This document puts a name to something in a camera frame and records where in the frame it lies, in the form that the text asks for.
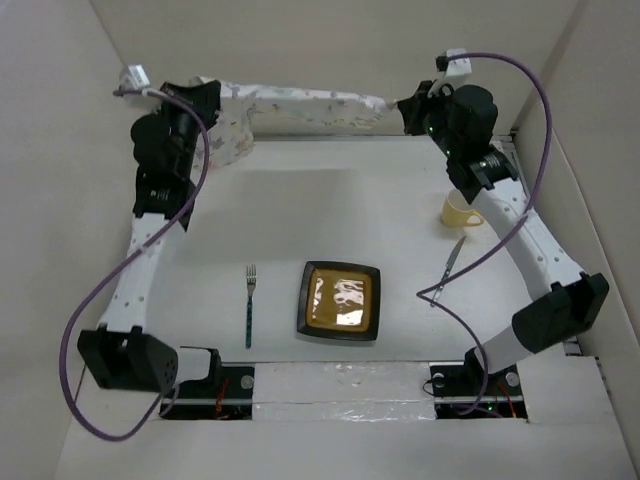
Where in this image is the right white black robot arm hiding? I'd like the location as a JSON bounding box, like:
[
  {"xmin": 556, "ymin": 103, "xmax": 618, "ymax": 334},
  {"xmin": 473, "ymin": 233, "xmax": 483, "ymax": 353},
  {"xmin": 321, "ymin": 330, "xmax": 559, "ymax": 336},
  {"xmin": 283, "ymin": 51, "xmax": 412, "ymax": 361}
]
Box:
[{"xmin": 398, "ymin": 81, "xmax": 609, "ymax": 394}]

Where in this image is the square black yellow plate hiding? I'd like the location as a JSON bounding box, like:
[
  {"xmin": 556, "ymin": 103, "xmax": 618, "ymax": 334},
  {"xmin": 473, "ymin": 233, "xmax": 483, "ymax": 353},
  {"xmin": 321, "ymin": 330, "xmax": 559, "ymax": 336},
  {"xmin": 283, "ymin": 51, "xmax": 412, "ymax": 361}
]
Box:
[{"xmin": 296, "ymin": 260, "xmax": 381, "ymax": 342}]

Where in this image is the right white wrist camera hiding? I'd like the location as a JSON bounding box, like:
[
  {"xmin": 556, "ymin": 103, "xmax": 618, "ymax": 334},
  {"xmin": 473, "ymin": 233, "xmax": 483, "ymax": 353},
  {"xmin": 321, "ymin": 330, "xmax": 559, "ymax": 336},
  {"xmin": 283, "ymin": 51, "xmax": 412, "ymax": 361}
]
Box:
[{"xmin": 429, "ymin": 48, "xmax": 472, "ymax": 97}]

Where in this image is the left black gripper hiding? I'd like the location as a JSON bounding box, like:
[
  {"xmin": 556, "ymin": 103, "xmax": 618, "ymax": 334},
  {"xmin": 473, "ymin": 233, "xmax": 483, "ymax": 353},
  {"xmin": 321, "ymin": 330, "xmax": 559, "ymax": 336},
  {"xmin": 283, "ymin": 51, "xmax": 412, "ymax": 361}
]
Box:
[{"xmin": 153, "ymin": 81, "xmax": 222, "ymax": 176}]

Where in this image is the animal print cloth placemat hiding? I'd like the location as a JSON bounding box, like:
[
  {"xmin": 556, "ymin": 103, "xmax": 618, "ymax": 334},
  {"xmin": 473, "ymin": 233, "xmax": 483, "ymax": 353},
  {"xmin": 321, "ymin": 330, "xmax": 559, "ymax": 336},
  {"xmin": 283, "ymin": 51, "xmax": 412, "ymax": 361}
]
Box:
[{"xmin": 193, "ymin": 80, "xmax": 397, "ymax": 172}]

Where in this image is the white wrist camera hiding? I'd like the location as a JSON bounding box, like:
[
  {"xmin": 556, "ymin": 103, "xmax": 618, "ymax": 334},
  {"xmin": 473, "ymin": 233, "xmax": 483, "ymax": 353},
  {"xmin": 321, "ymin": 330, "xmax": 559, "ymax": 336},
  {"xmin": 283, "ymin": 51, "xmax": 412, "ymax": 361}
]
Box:
[
  {"xmin": 429, "ymin": 48, "xmax": 472, "ymax": 97},
  {"xmin": 118, "ymin": 64, "xmax": 151, "ymax": 91}
]

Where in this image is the fork with teal handle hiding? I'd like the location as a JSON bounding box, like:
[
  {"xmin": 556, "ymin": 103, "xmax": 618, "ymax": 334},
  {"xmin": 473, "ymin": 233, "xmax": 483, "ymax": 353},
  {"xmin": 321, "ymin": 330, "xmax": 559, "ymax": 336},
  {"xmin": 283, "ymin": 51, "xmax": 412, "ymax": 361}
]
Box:
[{"xmin": 245, "ymin": 264, "xmax": 257, "ymax": 349}]

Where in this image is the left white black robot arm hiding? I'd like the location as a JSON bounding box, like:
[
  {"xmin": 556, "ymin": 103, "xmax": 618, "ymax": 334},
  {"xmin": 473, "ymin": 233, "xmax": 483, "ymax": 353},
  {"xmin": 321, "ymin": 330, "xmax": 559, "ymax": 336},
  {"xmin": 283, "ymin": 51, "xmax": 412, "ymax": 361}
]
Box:
[{"xmin": 77, "ymin": 80, "xmax": 221, "ymax": 393}]

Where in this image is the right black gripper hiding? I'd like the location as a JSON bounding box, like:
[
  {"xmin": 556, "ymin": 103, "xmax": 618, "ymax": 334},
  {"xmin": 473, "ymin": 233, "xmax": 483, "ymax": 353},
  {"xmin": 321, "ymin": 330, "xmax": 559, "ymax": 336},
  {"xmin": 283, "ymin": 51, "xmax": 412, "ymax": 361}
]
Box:
[{"xmin": 400, "ymin": 76, "xmax": 461, "ymax": 156}]

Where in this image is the yellow ceramic mug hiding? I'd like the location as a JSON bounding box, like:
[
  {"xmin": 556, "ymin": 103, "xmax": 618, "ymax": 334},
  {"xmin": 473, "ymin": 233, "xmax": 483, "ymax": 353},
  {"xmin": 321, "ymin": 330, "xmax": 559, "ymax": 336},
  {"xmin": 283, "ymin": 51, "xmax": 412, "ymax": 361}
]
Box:
[{"xmin": 440, "ymin": 190, "xmax": 485, "ymax": 228}]

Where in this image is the knife with blue handle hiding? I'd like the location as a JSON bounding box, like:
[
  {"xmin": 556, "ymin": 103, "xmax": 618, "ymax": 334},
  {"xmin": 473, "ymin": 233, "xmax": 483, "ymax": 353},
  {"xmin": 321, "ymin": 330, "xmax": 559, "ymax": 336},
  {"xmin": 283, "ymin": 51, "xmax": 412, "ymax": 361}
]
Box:
[{"xmin": 430, "ymin": 236, "xmax": 466, "ymax": 308}]

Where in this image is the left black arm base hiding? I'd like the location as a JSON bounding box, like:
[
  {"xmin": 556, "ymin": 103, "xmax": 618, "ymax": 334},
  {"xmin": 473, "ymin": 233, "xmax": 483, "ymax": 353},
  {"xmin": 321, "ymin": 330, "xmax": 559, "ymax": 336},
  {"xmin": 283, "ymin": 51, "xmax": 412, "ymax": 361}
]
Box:
[{"xmin": 159, "ymin": 364, "xmax": 255, "ymax": 421}]

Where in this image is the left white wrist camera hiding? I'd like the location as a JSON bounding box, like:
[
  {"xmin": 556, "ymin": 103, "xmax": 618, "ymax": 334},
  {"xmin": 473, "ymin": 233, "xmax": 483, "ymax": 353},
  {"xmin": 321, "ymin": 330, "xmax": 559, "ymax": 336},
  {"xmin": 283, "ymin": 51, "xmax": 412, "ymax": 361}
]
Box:
[{"xmin": 118, "ymin": 64, "xmax": 151, "ymax": 91}]

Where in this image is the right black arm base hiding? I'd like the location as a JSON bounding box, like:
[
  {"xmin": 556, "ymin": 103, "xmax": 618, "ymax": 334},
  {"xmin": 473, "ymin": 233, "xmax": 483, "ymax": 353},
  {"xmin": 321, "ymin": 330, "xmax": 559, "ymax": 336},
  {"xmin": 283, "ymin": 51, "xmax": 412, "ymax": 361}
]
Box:
[{"xmin": 422, "ymin": 360, "xmax": 528, "ymax": 420}]

